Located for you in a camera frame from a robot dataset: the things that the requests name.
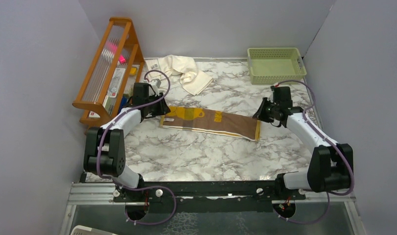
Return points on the wooden rack with rods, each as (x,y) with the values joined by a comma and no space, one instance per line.
(118,60)

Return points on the green perforated plastic basket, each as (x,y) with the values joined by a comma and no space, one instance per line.
(270,65)

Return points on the white tray corner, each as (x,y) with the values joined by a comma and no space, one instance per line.
(83,230)

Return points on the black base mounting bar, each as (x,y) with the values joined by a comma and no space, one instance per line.
(207,196)

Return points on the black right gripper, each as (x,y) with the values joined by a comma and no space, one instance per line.
(260,114)

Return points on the yellow brown bear towel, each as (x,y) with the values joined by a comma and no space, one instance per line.
(211,122)

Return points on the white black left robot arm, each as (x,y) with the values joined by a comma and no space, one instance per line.
(104,153)

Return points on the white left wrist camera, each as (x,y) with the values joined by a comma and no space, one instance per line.
(155,84)

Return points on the cream white towel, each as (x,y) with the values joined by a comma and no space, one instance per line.
(192,79)

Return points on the blue item in rack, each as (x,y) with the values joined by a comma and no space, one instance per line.
(123,102)

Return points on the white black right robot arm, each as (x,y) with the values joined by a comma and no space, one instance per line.
(331,164)

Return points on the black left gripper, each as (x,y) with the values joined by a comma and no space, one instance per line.
(162,108)

